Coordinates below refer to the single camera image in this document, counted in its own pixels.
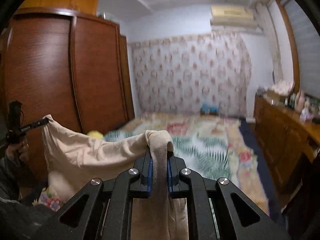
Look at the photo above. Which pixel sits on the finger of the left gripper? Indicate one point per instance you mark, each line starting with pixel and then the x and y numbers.
pixel 33 125

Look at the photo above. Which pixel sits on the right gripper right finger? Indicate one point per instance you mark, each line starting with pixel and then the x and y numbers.
pixel 218 209

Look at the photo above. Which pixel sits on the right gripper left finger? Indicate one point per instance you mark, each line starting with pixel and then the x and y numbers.
pixel 102 209

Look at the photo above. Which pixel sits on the beige t-shirt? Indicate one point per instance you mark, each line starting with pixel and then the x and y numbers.
pixel 73 159

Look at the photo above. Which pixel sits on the person's left hand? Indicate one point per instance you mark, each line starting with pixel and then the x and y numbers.
pixel 18 152

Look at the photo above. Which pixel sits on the yellow plush toy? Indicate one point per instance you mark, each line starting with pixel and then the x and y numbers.
pixel 95 134

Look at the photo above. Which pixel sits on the brown wooden wardrobe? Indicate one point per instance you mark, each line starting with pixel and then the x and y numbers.
pixel 59 58

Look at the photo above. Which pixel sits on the floral bedspread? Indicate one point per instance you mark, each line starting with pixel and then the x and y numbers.
pixel 212 146

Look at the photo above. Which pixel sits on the navy blue bed sheet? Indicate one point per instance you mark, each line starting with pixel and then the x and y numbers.
pixel 263 171

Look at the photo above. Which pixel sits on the wooden dresser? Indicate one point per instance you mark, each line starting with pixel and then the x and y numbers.
pixel 287 143

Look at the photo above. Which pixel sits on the blue item on box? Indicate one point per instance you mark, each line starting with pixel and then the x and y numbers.
pixel 208 108

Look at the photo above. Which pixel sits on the floral cardboard box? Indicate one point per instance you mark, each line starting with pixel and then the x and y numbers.
pixel 280 91

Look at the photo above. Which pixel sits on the pink figurine on dresser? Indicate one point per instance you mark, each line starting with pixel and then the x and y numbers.
pixel 299 101

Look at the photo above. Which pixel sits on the floral padded headboard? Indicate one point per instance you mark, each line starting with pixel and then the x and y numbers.
pixel 176 74

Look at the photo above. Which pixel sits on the grey window blind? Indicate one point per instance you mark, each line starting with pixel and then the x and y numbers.
pixel 307 42

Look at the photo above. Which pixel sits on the wall air conditioner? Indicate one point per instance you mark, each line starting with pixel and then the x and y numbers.
pixel 235 18

